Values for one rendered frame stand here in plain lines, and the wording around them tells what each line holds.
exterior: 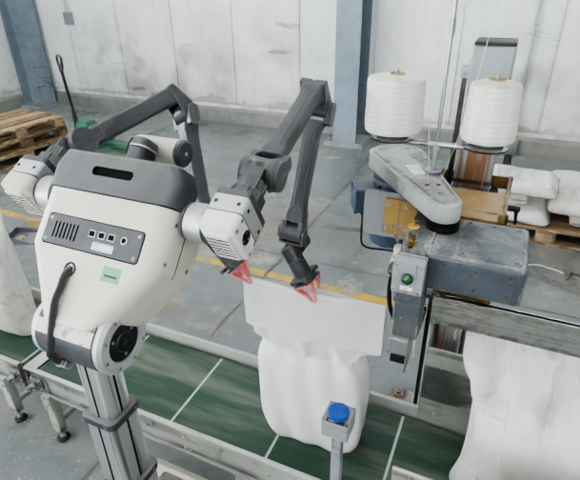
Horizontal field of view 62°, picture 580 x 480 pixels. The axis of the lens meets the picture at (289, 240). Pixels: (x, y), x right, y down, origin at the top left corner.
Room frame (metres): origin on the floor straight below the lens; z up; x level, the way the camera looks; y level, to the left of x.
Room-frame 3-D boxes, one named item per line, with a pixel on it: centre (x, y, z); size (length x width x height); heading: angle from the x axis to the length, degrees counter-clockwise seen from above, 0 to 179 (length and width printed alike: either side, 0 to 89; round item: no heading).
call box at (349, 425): (0.97, -0.13, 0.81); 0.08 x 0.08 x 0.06; 65
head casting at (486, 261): (1.09, -0.46, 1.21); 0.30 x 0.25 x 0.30; 65
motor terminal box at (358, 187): (1.54, -0.26, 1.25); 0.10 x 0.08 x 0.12; 0
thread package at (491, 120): (1.29, -0.54, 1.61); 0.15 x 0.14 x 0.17; 65
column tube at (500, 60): (1.50, -0.61, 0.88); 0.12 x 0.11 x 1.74; 155
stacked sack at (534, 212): (3.70, -1.83, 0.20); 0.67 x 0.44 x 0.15; 65
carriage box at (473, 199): (1.41, -0.57, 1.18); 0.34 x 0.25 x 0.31; 155
